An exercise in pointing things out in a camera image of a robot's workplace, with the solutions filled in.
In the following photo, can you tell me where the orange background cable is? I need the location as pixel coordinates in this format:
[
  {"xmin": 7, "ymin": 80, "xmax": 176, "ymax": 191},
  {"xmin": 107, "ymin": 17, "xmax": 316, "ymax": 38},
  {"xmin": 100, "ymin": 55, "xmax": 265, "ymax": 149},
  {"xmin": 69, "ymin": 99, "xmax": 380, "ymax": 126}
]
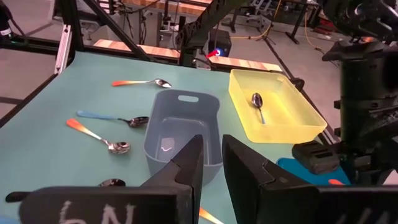
[{"xmin": 303, "ymin": 11, "xmax": 340, "ymax": 68}]

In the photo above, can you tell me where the black aluminium table frame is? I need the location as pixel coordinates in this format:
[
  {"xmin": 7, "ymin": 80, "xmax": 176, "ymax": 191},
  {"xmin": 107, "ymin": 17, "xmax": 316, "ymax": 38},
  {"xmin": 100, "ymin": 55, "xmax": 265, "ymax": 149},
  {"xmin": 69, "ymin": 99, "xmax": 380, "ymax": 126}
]
[{"xmin": 0, "ymin": 0, "xmax": 305, "ymax": 128}]

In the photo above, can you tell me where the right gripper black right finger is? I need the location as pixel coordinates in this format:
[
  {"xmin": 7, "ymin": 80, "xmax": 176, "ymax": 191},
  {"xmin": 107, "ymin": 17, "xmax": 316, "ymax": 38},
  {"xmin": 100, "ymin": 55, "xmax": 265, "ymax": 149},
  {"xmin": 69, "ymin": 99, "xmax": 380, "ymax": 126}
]
[{"xmin": 222, "ymin": 134, "xmax": 398, "ymax": 224}]

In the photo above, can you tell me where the grey plastic bin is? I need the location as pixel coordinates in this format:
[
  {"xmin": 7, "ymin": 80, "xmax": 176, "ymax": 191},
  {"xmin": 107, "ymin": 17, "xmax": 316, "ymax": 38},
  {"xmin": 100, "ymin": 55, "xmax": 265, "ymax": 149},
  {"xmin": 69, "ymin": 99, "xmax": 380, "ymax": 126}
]
[{"xmin": 143, "ymin": 89, "xmax": 223, "ymax": 186}]

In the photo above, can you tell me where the blue plastic bin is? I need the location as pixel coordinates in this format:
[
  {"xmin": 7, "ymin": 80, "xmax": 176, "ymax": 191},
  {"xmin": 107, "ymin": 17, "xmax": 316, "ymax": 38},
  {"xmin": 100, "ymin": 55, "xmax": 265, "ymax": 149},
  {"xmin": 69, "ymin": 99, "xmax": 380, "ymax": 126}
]
[{"xmin": 275, "ymin": 157, "xmax": 352, "ymax": 187}]

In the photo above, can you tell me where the yellow-green plastic bin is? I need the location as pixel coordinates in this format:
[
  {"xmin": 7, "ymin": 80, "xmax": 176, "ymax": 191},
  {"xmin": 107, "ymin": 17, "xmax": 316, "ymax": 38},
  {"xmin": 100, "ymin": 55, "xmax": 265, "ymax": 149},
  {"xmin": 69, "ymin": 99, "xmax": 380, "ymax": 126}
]
[{"xmin": 228, "ymin": 68, "xmax": 328, "ymax": 144}]

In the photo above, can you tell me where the black device with blue light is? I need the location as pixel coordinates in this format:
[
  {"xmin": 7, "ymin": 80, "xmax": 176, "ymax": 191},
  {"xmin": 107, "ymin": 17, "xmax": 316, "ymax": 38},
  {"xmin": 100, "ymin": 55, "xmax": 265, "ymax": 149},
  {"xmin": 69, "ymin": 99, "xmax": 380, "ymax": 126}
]
[{"xmin": 206, "ymin": 29, "xmax": 233, "ymax": 59}]

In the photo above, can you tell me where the teal table mat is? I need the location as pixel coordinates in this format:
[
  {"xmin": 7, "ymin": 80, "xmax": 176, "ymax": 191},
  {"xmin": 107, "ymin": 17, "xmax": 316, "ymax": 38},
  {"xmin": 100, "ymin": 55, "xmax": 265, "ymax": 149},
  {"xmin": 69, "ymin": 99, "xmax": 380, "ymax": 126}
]
[{"xmin": 0, "ymin": 51, "xmax": 352, "ymax": 224}]

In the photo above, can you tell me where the black object with white label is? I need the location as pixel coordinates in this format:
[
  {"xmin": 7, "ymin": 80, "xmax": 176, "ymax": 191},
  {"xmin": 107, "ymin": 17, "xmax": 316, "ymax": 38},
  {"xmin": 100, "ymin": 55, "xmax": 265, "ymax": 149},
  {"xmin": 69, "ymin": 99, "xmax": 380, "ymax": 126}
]
[{"xmin": 0, "ymin": 0, "xmax": 16, "ymax": 41}]

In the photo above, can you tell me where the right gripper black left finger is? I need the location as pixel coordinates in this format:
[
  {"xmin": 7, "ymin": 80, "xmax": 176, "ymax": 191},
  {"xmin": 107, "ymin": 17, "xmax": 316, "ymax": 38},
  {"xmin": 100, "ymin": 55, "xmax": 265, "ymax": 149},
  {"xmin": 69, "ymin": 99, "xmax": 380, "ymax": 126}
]
[{"xmin": 18, "ymin": 134, "xmax": 205, "ymax": 224}]

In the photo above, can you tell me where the silver frame plate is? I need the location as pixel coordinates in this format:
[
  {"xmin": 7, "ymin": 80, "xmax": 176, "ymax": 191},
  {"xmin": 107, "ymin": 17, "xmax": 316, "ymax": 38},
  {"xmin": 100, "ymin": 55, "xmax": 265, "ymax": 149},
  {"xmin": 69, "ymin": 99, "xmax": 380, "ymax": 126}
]
[{"xmin": 54, "ymin": 24, "xmax": 73, "ymax": 75}]

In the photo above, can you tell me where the black desk leg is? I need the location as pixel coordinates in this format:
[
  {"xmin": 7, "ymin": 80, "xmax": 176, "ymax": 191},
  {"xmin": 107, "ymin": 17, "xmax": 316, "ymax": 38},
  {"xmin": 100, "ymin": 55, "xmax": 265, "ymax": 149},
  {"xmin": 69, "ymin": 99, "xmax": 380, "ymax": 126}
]
[{"xmin": 285, "ymin": 0, "xmax": 312, "ymax": 45}]

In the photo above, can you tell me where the blue-handled steel spoon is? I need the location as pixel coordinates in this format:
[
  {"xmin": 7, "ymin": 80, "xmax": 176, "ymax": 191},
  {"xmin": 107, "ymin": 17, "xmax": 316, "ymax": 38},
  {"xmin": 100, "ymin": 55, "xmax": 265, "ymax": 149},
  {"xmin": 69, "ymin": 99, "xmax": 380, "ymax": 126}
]
[
  {"xmin": 251, "ymin": 92, "xmax": 267, "ymax": 125},
  {"xmin": 76, "ymin": 110, "xmax": 150, "ymax": 129}
]

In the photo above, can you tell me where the yellow background cable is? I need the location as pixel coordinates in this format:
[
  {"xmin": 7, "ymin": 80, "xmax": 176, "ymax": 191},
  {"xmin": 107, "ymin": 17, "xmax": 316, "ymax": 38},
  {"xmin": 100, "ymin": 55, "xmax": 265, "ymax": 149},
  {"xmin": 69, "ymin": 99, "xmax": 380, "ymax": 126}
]
[{"xmin": 231, "ymin": 0, "xmax": 282, "ymax": 40}]

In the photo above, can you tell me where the wooden background workbench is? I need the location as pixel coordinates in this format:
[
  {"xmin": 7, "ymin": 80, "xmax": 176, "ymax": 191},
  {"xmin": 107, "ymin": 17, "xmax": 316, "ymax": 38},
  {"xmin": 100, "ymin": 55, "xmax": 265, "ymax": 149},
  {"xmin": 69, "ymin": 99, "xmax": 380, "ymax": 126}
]
[{"xmin": 99, "ymin": 0, "xmax": 215, "ymax": 44}]

